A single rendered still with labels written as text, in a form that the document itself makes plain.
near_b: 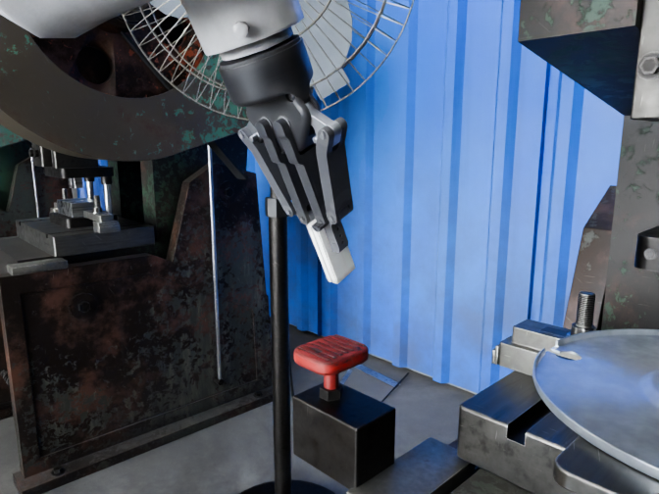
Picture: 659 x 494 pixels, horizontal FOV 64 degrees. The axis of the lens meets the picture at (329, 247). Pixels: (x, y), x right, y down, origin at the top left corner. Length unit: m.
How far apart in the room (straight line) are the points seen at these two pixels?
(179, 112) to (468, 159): 1.03
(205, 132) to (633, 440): 1.36
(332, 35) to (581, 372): 0.76
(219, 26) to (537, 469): 0.47
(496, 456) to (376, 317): 1.83
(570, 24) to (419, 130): 1.64
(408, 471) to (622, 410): 0.23
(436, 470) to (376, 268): 1.78
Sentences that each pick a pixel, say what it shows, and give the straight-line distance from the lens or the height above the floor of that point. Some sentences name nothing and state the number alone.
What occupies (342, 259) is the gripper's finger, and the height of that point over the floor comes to 0.85.
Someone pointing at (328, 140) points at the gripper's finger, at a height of 0.97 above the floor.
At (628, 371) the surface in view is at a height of 0.78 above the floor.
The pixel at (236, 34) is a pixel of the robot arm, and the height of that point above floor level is 1.05.
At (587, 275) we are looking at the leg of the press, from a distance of 0.91.
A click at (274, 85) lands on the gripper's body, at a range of 0.44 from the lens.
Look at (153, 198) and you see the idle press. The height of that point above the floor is 0.79.
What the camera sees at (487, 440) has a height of 0.68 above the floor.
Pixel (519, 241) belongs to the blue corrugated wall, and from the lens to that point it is 1.93.
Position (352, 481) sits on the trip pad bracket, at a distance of 0.57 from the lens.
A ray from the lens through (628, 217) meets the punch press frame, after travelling 0.81.
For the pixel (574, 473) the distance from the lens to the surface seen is 0.37.
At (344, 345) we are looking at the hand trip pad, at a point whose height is 0.76.
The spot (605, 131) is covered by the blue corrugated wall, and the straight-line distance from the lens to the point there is 1.81.
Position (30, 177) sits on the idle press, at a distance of 3.44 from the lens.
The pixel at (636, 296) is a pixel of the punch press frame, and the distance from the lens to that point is 0.82.
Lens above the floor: 0.97
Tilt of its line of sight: 11 degrees down
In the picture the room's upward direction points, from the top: straight up
